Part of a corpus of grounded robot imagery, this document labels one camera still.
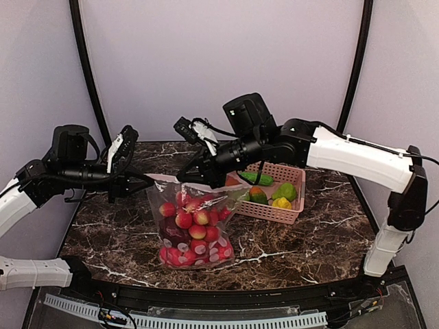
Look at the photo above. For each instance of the small red apple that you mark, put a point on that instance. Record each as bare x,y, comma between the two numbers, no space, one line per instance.
167,209
184,220
201,217
197,232

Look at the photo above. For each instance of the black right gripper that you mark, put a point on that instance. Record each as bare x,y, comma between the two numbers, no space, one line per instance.
206,168

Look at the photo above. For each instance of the yellow pepper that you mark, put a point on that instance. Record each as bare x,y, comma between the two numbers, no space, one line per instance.
282,203

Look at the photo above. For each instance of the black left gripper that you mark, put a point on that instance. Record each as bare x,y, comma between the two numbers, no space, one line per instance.
114,179

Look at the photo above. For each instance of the right black frame post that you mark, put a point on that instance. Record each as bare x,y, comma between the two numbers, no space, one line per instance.
358,59

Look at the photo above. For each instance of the white slotted cable duct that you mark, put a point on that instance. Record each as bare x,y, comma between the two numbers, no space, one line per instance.
161,317

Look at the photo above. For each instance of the black front frame rail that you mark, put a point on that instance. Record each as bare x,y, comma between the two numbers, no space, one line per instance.
323,296

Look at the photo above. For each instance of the green orange mango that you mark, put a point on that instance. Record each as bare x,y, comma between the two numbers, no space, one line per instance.
258,196

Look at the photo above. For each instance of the green pear-like fruit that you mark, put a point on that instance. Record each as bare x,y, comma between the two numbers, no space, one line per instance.
286,190

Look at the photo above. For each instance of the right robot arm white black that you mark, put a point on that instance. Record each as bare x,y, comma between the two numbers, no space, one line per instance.
257,138

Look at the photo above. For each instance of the clear zip top bag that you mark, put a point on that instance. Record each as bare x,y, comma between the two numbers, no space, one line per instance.
222,203

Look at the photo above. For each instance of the left black frame post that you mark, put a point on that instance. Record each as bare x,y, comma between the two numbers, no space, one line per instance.
80,39

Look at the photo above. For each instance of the orange red mango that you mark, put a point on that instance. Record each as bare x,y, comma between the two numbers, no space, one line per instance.
231,181

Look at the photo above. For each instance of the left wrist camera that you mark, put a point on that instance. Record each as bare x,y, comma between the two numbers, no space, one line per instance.
69,143

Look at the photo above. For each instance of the black frame post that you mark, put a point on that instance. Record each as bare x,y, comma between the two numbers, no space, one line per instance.
358,59
80,39

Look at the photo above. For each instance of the green apple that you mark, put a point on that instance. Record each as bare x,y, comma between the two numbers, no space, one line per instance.
244,196

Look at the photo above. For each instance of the dark red round fruit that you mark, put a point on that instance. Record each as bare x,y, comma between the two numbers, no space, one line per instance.
173,236

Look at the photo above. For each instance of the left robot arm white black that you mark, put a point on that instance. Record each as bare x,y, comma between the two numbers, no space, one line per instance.
73,162

